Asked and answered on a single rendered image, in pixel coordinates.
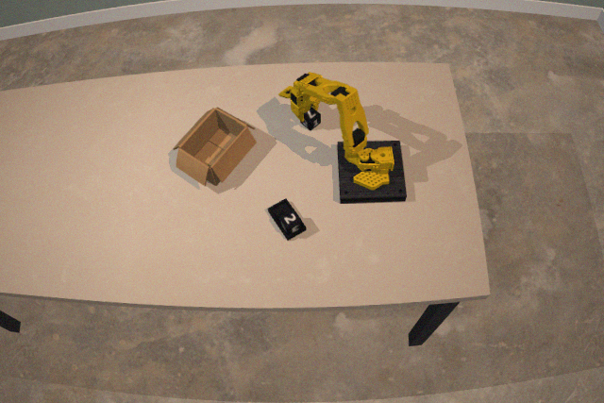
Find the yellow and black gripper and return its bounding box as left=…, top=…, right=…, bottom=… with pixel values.
left=278, top=86, right=320, bottom=122

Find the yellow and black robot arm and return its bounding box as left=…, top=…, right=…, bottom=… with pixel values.
left=290, top=72, right=393, bottom=190

